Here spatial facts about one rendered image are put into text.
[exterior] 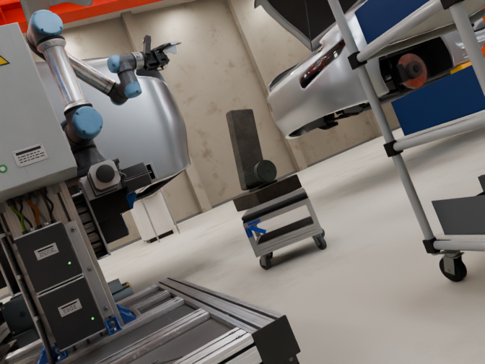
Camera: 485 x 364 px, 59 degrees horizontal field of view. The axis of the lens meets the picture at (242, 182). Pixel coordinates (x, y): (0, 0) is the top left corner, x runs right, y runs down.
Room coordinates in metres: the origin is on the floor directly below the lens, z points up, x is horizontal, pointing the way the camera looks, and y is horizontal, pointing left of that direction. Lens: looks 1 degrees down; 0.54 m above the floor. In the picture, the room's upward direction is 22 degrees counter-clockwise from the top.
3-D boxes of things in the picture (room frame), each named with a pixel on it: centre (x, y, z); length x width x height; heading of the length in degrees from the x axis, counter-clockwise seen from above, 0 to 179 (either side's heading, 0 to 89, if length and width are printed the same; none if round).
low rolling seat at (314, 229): (2.56, -0.13, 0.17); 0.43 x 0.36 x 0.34; 83
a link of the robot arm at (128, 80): (1.93, 0.30, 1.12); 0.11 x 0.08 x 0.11; 36
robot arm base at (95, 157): (1.86, 0.59, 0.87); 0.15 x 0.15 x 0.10
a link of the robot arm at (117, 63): (1.91, 0.30, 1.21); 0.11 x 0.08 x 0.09; 126
